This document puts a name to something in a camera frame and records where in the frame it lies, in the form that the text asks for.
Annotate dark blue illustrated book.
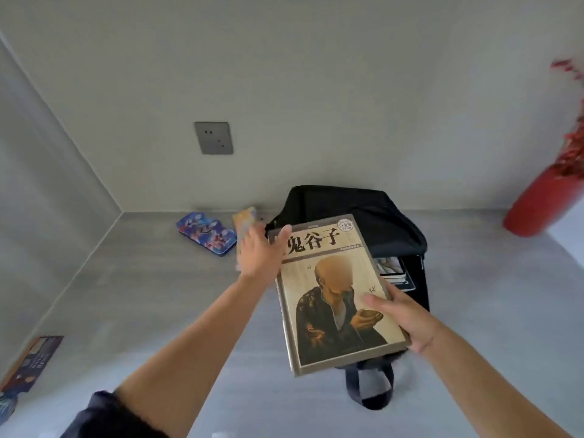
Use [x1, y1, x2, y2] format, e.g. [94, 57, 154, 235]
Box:
[0, 335, 65, 394]

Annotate black fabric bag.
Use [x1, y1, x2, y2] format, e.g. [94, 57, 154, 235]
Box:
[265, 185, 430, 411]

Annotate red flower branches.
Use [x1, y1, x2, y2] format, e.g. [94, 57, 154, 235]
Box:
[549, 58, 584, 179]

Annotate orange paperback book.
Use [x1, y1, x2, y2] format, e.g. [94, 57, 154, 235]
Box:
[232, 205, 266, 272]

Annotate grey wall socket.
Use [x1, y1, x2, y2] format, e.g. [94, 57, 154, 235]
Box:
[194, 121, 235, 156]

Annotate person's right forearm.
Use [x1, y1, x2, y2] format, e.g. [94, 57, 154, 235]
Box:
[428, 325, 575, 438]

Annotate blue patterned pencil case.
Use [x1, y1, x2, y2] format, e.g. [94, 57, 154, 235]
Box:
[176, 211, 237, 258]

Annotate person's left forearm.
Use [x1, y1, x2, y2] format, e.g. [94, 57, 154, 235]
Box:
[114, 274, 279, 438]

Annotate red vase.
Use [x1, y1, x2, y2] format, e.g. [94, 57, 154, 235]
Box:
[503, 163, 584, 238]

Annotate person's right hand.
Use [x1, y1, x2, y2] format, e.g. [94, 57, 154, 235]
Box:
[363, 283, 442, 356]

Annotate tan hardcover book with portrait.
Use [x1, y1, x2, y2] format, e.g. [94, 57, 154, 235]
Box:
[266, 214, 411, 377]

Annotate blue patterned item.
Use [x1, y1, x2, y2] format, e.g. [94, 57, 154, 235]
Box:
[0, 391, 20, 427]

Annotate books inside bag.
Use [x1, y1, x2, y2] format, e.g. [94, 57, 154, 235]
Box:
[373, 255, 417, 293]

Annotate dark blue sleeve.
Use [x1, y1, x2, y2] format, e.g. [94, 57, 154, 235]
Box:
[59, 390, 170, 438]

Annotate person's left hand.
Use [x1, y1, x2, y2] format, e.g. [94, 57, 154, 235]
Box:
[236, 222, 293, 288]

